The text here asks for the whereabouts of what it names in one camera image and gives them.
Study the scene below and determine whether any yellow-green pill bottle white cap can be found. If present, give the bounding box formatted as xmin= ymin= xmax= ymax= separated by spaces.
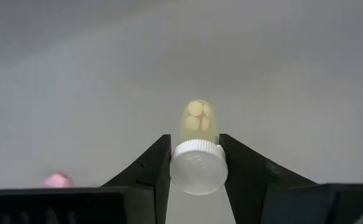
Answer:
xmin=168 ymin=99 xmax=229 ymax=196

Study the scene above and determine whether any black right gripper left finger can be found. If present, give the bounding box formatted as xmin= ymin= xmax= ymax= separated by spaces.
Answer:
xmin=0 ymin=134 xmax=172 ymax=224

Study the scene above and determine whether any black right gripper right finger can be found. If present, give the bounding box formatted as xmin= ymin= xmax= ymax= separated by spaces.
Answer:
xmin=219 ymin=134 xmax=363 ymax=224

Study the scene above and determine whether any pink pill bottle white cap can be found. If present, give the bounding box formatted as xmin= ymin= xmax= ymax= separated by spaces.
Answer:
xmin=43 ymin=171 xmax=73 ymax=189

